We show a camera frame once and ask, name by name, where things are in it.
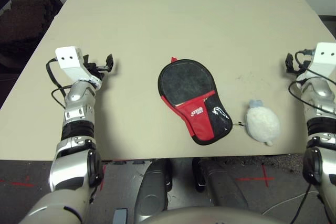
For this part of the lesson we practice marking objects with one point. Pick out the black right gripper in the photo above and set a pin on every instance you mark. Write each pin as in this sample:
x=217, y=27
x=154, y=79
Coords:
x=302, y=69

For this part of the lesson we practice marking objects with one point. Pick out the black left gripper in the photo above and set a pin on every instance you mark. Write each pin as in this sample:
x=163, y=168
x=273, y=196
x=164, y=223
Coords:
x=98, y=69

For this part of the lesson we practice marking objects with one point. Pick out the white plush toy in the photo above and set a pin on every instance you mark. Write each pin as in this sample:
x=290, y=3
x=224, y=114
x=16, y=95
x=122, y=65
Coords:
x=262, y=123

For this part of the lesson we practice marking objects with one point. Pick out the black red paddle case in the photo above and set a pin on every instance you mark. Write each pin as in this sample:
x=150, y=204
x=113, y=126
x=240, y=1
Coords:
x=199, y=127

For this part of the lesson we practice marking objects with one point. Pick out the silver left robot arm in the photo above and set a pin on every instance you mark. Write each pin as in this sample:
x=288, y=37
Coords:
x=76, y=155

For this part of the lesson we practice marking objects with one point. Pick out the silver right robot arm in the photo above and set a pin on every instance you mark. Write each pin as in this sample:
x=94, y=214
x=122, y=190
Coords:
x=319, y=98

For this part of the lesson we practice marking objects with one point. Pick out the brown foam puzzle mat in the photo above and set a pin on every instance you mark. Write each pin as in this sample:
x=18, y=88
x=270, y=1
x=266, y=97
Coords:
x=23, y=22

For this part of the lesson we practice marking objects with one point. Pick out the red tape cross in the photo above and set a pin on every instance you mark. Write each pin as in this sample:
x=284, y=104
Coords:
x=264, y=178

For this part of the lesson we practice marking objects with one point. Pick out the grey robot left leg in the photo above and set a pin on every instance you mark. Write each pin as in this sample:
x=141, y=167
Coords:
x=153, y=187

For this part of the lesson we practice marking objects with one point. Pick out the grey robot leg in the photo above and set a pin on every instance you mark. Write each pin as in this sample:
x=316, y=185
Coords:
x=223, y=187
x=153, y=187

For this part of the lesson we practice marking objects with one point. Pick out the grey robot right leg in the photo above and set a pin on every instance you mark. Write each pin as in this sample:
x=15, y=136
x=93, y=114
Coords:
x=223, y=187

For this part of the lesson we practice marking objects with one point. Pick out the red tape floor marks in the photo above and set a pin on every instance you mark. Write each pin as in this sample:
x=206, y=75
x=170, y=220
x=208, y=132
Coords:
x=22, y=184

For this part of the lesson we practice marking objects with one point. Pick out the small grey blue box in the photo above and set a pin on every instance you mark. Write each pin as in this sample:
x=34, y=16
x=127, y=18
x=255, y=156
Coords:
x=120, y=216

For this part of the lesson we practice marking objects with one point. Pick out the beige robot torso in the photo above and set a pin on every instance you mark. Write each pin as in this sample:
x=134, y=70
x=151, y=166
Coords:
x=210, y=216

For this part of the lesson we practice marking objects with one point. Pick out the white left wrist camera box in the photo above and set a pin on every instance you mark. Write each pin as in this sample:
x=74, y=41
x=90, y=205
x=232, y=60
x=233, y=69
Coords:
x=68, y=58

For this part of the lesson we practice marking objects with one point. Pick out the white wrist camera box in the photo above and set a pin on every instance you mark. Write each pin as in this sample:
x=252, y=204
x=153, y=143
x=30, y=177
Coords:
x=68, y=58
x=325, y=53

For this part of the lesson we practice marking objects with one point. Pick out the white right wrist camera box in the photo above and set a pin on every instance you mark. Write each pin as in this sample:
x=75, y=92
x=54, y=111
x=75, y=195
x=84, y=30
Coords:
x=325, y=53

